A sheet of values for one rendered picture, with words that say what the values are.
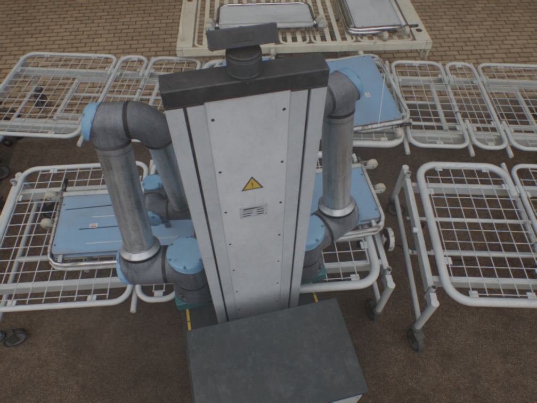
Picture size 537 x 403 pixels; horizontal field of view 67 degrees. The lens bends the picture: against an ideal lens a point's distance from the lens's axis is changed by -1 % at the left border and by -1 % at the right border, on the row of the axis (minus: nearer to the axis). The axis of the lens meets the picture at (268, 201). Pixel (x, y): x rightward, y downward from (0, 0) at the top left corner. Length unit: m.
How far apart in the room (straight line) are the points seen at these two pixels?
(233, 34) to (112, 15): 4.34
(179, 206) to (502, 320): 1.95
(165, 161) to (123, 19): 3.66
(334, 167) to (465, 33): 3.62
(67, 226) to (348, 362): 1.50
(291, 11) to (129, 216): 2.39
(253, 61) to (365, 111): 1.96
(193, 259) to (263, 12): 2.32
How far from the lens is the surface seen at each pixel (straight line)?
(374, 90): 2.90
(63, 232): 2.29
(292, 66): 0.88
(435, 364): 2.53
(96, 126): 1.33
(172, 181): 1.54
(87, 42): 4.75
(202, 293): 1.75
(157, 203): 1.79
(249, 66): 0.82
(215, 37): 0.81
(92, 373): 2.53
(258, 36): 0.82
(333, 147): 1.46
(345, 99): 1.35
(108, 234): 2.20
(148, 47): 4.47
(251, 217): 1.18
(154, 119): 1.31
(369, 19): 3.46
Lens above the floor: 2.28
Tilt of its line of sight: 52 degrees down
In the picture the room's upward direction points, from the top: straight up
